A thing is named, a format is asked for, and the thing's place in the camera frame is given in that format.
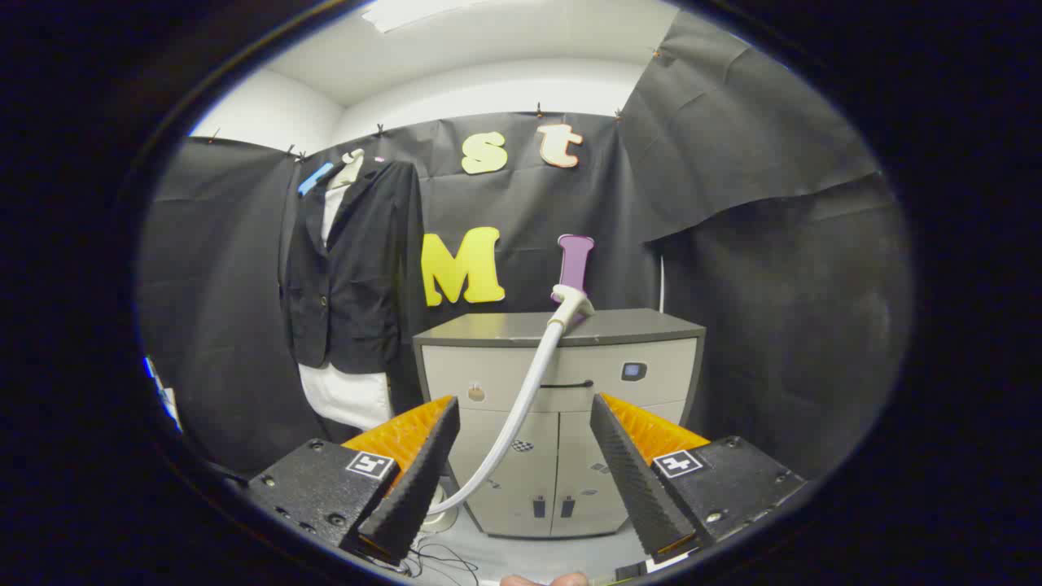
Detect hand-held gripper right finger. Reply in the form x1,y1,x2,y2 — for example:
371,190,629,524
589,392,808,564

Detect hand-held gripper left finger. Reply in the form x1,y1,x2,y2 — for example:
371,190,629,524
244,396,462,566

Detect white garment steamer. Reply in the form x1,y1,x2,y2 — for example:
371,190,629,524
419,283,595,534

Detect black jacket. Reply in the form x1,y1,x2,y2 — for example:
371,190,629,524
281,159,424,375

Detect grey cabinet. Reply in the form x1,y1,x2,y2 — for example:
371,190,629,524
412,308,707,540

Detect black backdrop cloth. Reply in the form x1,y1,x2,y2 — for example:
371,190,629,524
138,8,913,481

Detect ceiling light panel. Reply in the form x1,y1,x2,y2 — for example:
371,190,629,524
362,0,489,33

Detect black floor cables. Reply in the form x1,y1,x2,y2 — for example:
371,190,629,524
403,541,481,580

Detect white equipment with cables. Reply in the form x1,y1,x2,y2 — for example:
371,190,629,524
145,356,184,432

